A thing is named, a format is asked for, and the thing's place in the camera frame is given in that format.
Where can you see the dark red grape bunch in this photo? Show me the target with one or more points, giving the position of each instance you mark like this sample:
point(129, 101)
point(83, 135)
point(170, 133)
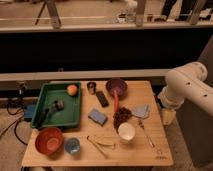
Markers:
point(121, 116)

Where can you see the grey folded cloth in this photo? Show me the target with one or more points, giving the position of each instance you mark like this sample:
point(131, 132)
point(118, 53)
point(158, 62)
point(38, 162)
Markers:
point(141, 111)

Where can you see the white paper cup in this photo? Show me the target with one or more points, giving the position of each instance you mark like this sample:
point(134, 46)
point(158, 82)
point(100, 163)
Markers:
point(126, 132)

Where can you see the red bowl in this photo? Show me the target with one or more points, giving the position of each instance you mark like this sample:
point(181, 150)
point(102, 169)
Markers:
point(49, 141)

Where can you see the blue box beside table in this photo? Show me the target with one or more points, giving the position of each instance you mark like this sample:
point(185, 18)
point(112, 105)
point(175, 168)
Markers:
point(28, 114)

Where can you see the purple bowl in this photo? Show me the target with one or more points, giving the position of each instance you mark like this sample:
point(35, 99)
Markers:
point(116, 85)

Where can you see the orange carrot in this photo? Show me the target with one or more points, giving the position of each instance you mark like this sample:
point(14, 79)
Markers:
point(116, 101)

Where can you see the green plastic tray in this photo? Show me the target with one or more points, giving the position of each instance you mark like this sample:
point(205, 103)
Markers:
point(69, 117)

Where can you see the small round metal object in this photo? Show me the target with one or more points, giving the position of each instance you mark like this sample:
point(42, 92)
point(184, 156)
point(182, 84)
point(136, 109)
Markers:
point(59, 104)

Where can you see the black rectangular remote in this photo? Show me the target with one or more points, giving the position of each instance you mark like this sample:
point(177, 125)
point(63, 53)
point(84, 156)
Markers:
point(102, 99)

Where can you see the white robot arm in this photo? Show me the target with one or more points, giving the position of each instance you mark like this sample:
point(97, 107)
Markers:
point(186, 82)

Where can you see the blue glass cup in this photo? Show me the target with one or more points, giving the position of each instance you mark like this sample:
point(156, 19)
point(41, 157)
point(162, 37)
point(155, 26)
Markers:
point(72, 146)

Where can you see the orange peach fruit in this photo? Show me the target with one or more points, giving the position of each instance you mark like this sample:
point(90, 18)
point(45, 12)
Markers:
point(72, 90)

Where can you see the blue sponge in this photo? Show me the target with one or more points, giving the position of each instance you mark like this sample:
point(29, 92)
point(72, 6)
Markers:
point(97, 116)

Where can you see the wooden tongs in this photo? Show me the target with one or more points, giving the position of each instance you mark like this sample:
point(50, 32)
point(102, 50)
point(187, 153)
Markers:
point(97, 146)

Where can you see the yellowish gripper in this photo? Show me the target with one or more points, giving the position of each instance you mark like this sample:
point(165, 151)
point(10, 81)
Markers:
point(168, 116)

